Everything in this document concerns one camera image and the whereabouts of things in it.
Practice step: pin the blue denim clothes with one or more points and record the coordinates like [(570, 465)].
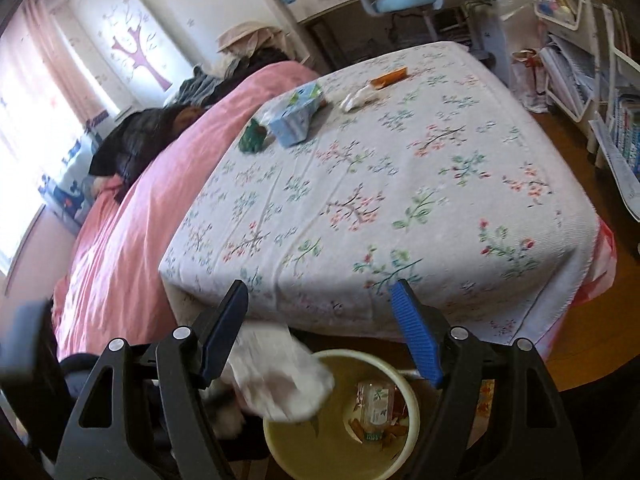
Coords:
[(200, 87)]

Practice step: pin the beige cloth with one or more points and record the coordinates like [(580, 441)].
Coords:
[(245, 35)]

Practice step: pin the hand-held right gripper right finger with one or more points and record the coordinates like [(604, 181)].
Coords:
[(415, 330)]

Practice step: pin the pink blanket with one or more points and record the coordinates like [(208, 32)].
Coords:
[(150, 210)]

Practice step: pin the white book cart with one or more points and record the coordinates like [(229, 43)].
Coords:
[(582, 115)]

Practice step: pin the small white tissue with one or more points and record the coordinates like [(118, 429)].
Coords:
[(357, 100)]

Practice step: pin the clear plastic bag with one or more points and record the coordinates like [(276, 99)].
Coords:
[(520, 20)]

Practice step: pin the clear plastic bottle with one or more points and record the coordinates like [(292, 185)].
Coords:
[(375, 405)]

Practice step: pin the stack of papers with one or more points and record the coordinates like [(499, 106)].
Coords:
[(567, 75)]

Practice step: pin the light blue carton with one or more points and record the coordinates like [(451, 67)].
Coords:
[(295, 120)]

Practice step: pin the large white tissue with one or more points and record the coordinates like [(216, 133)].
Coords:
[(280, 380)]

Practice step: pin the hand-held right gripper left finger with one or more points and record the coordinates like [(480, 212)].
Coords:
[(222, 330)]

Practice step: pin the white floral cloth cover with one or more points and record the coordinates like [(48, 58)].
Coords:
[(400, 185)]

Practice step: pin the pale yellow bin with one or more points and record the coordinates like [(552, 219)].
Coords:
[(325, 435)]

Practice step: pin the white printed paper sheet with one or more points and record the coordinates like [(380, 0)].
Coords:
[(617, 160)]

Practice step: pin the row of colourful books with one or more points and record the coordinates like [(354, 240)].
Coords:
[(627, 130)]

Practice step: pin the black puffer jacket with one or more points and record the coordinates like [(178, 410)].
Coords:
[(135, 145)]

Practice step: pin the white tote bag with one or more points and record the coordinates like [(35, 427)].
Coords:
[(530, 85)]

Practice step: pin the black clothing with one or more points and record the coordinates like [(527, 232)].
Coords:
[(265, 57)]

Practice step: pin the tree decal wardrobe door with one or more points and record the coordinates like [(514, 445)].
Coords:
[(140, 50)]

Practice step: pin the pink printed curtain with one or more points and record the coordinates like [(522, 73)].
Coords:
[(55, 110)]

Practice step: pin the brown furry item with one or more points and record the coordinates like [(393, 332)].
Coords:
[(182, 115)]

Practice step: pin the green packet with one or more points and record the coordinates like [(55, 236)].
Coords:
[(252, 140)]

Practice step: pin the yellow patterned mat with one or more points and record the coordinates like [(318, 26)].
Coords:
[(485, 396)]

